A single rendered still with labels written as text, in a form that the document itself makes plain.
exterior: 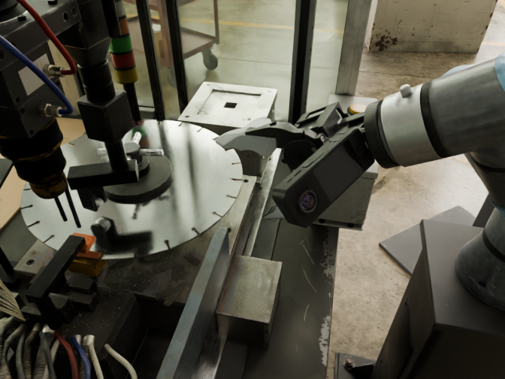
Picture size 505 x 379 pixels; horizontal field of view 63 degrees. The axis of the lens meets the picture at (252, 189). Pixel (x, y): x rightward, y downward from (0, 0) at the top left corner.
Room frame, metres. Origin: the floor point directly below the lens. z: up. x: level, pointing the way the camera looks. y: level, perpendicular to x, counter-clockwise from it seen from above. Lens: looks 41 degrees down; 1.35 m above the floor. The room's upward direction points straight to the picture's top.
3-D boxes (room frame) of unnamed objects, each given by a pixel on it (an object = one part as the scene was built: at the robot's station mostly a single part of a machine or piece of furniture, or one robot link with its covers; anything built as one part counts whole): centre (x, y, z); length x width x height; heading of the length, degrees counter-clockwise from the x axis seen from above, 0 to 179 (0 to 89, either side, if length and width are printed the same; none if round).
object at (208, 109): (0.81, 0.05, 0.82); 0.18 x 0.18 x 0.15; 77
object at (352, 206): (0.72, -0.20, 0.82); 0.28 x 0.11 x 0.15; 167
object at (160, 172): (0.50, 0.18, 0.96); 0.11 x 0.11 x 0.03
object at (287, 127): (0.39, -0.03, 1.08); 0.09 x 0.02 x 0.05; 64
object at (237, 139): (0.43, 0.00, 1.07); 0.09 x 0.06 x 0.03; 64
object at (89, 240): (0.30, 0.22, 0.95); 0.10 x 0.03 x 0.07; 167
